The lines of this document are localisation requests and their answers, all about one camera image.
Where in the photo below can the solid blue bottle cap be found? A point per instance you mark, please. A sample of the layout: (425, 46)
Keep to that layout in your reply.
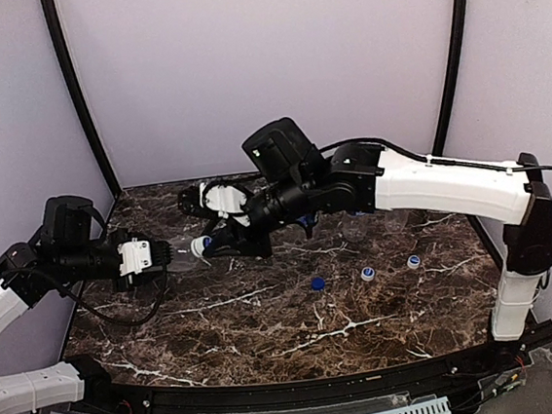
(318, 284)

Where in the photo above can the black front table rail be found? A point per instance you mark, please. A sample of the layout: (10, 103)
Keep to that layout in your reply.
(452, 373)

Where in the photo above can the pepsi label bottle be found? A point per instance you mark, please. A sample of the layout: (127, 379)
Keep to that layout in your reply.
(308, 222)

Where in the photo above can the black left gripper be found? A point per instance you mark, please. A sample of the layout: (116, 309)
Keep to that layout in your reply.
(160, 252)

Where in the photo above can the left black frame post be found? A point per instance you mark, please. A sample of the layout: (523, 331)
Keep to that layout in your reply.
(78, 99)

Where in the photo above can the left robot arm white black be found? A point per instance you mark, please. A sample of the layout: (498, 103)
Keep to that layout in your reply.
(61, 253)

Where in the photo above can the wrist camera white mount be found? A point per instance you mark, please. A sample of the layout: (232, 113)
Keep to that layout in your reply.
(216, 200)
(136, 257)

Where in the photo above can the right black frame post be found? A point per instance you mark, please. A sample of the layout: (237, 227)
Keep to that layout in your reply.
(451, 77)

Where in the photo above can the blue label water bottle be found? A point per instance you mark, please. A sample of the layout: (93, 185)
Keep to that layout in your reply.
(354, 226)

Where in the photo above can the black frame post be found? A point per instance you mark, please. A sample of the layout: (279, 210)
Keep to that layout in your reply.
(451, 77)
(78, 99)

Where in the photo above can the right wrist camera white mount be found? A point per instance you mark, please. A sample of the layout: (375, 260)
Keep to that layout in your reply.
(216, 200)

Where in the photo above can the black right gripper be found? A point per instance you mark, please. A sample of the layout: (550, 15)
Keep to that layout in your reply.
(238, 231)

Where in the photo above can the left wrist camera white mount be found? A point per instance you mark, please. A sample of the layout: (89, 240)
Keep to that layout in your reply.
(136, 257)

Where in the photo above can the white blue bottle cap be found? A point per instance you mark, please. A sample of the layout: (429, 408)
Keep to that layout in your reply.
(414, 262)

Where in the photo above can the clear plastic bottle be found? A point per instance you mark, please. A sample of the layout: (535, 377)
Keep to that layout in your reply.
(396, 220)

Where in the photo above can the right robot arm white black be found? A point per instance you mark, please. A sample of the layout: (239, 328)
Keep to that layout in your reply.
(367, 175)

